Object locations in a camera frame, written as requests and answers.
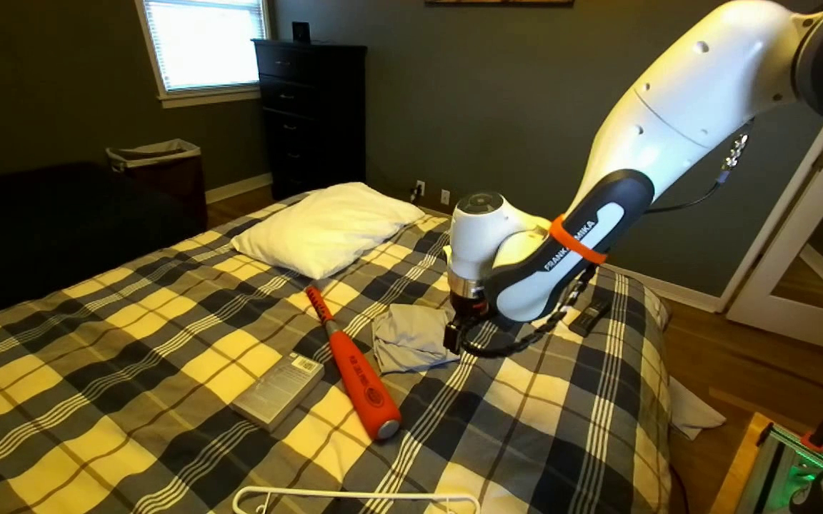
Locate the bright window with white frame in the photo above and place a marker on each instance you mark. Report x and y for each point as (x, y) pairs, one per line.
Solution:
(204, 43)

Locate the gray bed sheet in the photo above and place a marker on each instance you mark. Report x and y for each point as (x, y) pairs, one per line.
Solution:
(406, 338)

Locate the white cloth on floor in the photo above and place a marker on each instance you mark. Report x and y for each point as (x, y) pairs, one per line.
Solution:
(692, 410)

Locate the plaid checkered bed comforter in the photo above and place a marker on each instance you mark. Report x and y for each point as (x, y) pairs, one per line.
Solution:
(194, 382)

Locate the white pillow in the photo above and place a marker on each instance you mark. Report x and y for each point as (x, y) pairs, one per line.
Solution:
(326, 229)

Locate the dark laundry hamper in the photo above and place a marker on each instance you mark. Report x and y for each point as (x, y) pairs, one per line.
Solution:
(159, 176)

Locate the black tall dresser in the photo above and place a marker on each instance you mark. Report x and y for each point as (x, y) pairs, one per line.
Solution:
(314, 116)

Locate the green lit control device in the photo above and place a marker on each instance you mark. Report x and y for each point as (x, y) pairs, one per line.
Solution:
(794, 467)

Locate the small dark dresser-top object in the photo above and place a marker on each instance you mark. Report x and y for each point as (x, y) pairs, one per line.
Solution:
(301, 32)

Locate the gray flat book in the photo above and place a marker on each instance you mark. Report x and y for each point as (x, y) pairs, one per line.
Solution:
(279, 389)

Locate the orange band on arm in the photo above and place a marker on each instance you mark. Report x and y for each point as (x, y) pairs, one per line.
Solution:
(579, 245)

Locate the white wall outlet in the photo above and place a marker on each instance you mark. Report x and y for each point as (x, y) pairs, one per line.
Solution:
(419, 189)
(444, 199)

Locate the orange baseball bat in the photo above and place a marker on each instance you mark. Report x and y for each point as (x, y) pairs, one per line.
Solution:
(356, 375)

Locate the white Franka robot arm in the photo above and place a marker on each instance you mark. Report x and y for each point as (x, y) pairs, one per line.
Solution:
(687, 105)

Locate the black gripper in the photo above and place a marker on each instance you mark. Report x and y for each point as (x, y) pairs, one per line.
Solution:
(471, 310)

